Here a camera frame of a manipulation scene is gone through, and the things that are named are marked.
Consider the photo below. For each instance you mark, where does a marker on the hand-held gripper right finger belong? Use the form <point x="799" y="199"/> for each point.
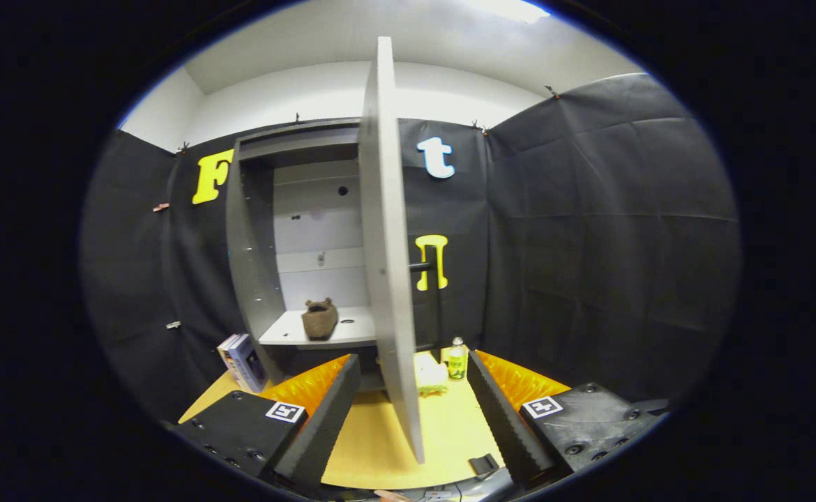
<point x="502" y="422"/>

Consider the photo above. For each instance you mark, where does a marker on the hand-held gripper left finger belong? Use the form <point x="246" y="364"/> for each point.
<point x="321" y="422"/>

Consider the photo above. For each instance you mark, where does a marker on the brown fuzzy shoe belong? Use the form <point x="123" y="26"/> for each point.
<point x="320" y="321"/>

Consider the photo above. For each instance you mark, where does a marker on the beige shoe cabinet door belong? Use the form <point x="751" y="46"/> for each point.
<point x="387" y="244"/>

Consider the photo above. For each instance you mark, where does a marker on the grey shoe cabinet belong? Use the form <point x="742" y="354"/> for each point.
<point x="247" y="237"/>

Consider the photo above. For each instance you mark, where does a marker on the white cabinet shelf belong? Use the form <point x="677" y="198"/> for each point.
<point x="289" y="333"/>

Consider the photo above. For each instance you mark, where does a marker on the small black block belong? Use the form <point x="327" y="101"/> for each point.
<point x="483" y="464"/>

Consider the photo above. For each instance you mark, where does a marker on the green drink bottle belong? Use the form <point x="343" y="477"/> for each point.
<point x="457" y="362"/>

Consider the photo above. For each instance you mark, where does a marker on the yellow soft item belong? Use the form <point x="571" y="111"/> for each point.
<point x="432" y="380"/>

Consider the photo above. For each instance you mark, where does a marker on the blue book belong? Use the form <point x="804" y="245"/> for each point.
<point x="249" y="362"/>

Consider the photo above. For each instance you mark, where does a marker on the white book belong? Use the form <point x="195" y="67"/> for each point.
<point x="227" y="352"/>

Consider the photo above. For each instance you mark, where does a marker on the black backdrop cloth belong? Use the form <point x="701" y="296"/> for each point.
<point x="610" y="244"/>

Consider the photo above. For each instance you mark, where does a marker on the red clip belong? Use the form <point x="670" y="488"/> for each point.
<point x="160" y="207"/>

